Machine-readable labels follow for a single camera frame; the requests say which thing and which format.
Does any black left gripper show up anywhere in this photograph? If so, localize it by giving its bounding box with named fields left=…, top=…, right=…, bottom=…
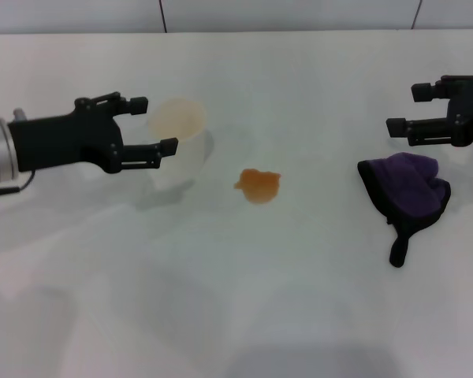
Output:
left=7, top=91, right=179, bottom=176

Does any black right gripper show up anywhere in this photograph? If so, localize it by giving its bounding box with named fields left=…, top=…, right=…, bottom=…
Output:
left=385, top=70, right=473, bottom=149

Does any white paper cup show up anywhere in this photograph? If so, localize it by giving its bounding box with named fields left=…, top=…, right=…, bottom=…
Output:
left=147, top=98, right=214, bottom=191

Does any purple-blue rag with black trim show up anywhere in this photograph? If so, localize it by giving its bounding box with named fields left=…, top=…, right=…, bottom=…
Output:
left=356, top=152, right=453, bottom=269

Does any brown water stain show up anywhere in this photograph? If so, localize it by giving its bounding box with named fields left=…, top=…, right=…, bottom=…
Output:
left=233, top=168, right=282, bottom=206

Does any dark left arm cable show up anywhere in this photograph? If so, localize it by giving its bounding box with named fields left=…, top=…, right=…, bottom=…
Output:
left=0, top=171, right=36, bottom=198

